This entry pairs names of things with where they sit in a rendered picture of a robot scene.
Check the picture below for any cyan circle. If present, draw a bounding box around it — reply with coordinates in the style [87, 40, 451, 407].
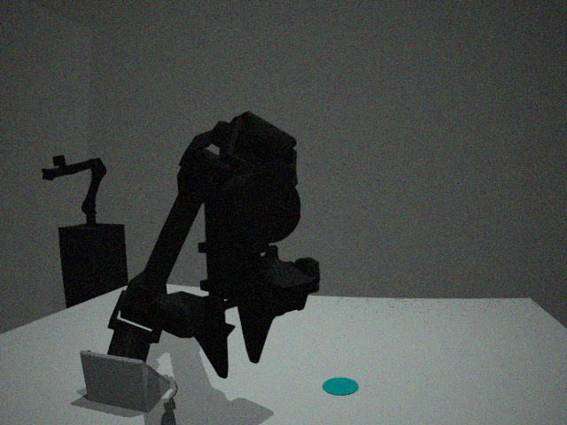
[322, 377, 359, 396]

